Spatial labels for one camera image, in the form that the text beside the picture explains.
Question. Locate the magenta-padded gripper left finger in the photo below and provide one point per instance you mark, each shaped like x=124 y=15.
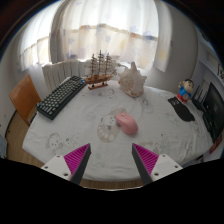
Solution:
x=66 y=165

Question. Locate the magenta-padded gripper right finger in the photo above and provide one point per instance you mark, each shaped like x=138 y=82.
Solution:
x=156 y=165

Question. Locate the pink computer mouse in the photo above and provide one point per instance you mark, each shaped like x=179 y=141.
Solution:
x=127 y=124

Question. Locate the black cat-shaped mouse pad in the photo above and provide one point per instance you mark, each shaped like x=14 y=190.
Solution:
x=181 y=111

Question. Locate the white printed tablecloth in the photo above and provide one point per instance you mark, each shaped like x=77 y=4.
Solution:
x=80 y=126

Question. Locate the red flat packet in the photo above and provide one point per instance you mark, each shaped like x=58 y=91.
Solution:
x=216 y=144

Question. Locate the black mechanical keyboard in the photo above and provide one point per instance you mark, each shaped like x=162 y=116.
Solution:
x=60 y=97

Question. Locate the black router with antennas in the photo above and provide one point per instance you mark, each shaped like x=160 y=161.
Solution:
x=198 y=105

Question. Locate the cartoon boy figurine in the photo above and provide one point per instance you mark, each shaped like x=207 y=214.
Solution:
x=184 y=91

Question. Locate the orange wooden chair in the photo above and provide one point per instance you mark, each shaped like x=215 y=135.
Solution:
x=23 y=96

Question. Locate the black computer monitor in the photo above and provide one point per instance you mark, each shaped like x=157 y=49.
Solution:
x=215 y=106

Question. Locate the large white conch shell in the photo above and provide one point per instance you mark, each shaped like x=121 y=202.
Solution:
x=132 y=83

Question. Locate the wooden model sailing ship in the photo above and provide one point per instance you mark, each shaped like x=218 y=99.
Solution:
x=98 y=79

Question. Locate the white radiator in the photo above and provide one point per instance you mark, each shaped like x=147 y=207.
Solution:
x=56 y=73

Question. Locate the sheer white star-print curtain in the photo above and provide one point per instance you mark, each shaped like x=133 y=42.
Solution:
x=110 y=33

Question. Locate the white wall shelf unit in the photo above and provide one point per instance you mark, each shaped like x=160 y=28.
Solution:
x=213 y=63

